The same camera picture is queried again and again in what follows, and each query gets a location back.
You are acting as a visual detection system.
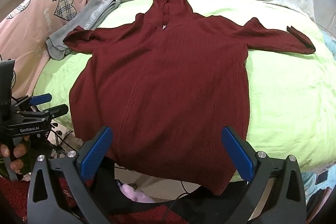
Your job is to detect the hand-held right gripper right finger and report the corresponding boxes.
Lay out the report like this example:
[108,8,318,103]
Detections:
[221,126,307,224]

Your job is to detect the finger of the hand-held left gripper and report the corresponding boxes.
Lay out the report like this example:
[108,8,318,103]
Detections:
[12,93,52,109]
[16,104,69,123]

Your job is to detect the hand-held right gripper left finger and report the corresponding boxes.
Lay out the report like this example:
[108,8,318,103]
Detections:
[27,126,116,224]

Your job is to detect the maroon hooded sweater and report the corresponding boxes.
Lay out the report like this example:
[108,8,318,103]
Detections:
[63,0,316,196]

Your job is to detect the person's left hand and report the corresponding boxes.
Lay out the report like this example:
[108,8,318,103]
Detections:
[0,135,33,176]

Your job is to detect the black metal stand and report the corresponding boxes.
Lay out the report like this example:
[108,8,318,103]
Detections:
[39,122,79,159]

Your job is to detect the pink cloth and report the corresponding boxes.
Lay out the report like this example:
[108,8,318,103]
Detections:
[119,183,156,204]

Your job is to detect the dark cloth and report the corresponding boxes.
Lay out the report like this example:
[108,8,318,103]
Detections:
[91,172,250,224]

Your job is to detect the dark red fuzzy garment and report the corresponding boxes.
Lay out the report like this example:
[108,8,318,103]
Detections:
[0,175,184,224]

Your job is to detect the light green bed sheet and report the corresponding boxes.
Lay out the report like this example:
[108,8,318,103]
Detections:
[33,0,336,182]

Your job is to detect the pink heart print quilt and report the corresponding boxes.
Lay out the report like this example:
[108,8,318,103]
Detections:
[0,0,99,98]

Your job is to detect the black rectangular device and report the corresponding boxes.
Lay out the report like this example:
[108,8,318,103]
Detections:
[316,170,330,185]

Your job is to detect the grey folded cloth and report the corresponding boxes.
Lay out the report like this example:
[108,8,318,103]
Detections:
[45,0,121,60]

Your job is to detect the black cable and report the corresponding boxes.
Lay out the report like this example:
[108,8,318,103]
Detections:
[164,179,202,216]

